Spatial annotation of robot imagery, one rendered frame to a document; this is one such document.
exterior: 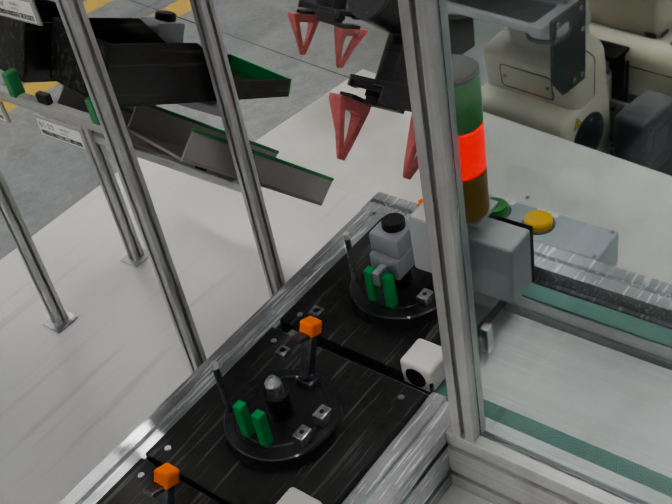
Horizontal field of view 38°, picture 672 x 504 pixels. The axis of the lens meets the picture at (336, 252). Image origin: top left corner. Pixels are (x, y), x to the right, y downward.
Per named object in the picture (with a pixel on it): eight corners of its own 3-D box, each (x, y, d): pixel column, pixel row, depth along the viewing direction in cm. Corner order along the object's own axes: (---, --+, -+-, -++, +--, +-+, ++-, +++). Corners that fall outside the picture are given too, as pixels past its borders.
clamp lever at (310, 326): (305, 371, 119) (309, 314, 116) (318, 376, 118) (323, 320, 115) (286, 381, 116) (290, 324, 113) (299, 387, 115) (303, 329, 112)
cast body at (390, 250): (399, 242, 130) (392, 200, 126) (427, 252, 128) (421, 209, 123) (362, 280, 125) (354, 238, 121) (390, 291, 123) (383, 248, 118)
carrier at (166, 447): (274, 336, 131) (255, 266, 123) (426, 403, 118) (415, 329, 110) (148, 464, 117) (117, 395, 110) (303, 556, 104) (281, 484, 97)
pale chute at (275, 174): (266, 176, 153) (277, 150, 153) (322, 206, 145) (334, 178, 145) (124, 129, 132) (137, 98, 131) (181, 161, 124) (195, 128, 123)
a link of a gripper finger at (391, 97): (407, 178, 110) (432, 97, 109) (356, 163, 114) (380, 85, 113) (436, 187, 116) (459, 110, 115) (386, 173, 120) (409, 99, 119)
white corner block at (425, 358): (422, 358, 124) (418, 335, 121) (453, 371, 121) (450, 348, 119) (401, 382, 121) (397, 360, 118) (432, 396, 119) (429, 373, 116)
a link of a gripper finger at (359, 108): (358, 163, 114) (381, 85, 113) (310, 150, 118) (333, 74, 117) (387, 173, 119) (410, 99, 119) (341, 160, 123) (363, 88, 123)
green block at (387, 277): (391, 300, 127) (386, 271, 124) (398, 303, 126) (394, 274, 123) (385, 306, 126) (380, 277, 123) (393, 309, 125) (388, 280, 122)
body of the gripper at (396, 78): (415, 104, 111) (434, 41, 110) (343, 88, 116) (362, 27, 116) (441, 117, 116) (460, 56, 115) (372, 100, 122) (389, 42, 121)
